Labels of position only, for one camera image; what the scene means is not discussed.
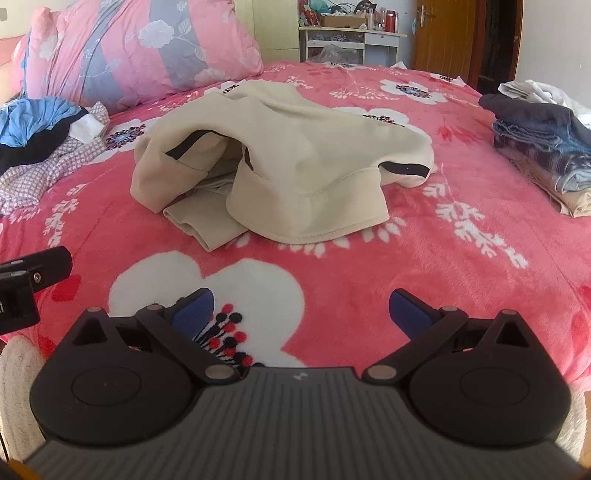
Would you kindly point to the white cloth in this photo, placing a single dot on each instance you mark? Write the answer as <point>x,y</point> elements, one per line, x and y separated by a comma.
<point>85,127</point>

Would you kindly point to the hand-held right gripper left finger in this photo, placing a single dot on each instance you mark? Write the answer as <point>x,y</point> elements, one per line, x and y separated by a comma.
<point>194,310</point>

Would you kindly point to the pink headboard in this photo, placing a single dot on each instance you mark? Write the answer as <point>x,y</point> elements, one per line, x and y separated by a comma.
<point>9,69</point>

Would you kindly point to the cardboard box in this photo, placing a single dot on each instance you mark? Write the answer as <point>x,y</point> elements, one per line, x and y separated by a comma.
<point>341,21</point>

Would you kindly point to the stack of folded clothes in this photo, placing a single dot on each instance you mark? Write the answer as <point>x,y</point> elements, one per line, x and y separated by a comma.
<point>526,134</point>

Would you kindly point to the blue face mask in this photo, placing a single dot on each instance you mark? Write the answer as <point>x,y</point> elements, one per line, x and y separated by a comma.
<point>415,27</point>

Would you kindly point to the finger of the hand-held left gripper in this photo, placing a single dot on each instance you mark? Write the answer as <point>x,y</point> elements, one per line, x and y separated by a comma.
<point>46,265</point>

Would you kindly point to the beige trousers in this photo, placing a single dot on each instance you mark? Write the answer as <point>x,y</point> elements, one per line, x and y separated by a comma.
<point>572,201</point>

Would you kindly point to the beige hoodie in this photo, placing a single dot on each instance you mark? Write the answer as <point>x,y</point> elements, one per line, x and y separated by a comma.
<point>300,161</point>

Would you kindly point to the black garment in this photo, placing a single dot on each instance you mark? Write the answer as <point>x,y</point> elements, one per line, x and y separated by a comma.
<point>23,157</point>

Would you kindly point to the pink grey floral quilt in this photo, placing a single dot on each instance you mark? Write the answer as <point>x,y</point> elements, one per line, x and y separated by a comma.
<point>138,46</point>

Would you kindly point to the white desk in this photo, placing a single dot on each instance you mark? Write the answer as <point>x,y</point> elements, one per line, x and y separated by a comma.
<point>383,39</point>

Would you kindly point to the clear plastic bag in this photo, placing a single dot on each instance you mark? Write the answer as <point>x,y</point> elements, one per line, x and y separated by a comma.
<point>337,54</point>

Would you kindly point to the wooden door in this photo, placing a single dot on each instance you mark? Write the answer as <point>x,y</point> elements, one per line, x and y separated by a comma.
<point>443,41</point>

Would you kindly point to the red thermos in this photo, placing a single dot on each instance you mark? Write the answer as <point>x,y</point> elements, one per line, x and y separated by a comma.
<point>391,22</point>

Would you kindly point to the pale yellow wardrobe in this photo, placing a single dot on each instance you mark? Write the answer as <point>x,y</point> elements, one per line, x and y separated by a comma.
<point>272,27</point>

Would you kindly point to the plaid shirt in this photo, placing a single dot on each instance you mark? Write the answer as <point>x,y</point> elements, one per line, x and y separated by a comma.
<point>549,159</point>

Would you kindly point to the blue garment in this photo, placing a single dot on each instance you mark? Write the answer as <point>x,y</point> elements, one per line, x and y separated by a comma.
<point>32,120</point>

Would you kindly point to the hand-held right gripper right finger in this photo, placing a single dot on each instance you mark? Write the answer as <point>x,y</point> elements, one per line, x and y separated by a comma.
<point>407,314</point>

